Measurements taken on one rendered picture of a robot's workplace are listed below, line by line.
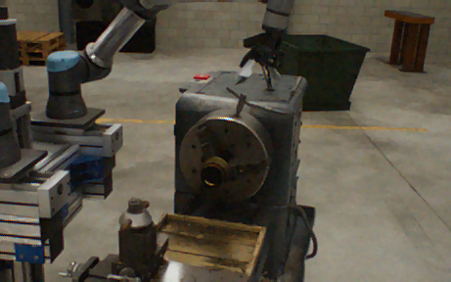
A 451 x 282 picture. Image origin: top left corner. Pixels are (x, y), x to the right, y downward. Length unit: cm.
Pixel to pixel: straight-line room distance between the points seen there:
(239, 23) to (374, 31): 309
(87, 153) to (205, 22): 990
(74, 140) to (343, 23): 1045
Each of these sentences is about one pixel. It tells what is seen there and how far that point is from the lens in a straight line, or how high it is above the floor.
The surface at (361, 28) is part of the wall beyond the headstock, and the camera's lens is 1217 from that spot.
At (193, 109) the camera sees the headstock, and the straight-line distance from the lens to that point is 187.
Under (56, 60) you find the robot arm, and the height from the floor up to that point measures 138.
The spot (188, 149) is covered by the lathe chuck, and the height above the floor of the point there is 111.
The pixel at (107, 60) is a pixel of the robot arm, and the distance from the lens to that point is 198.
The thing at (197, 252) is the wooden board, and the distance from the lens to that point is 157.
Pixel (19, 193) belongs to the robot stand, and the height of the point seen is 110.
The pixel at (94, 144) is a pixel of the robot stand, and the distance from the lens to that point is 193.
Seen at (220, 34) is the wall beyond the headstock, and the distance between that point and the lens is 1174.
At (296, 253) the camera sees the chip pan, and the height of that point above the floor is 54.
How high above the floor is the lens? 171
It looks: 19 degrees down
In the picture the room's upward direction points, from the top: 2 degrees clockwise
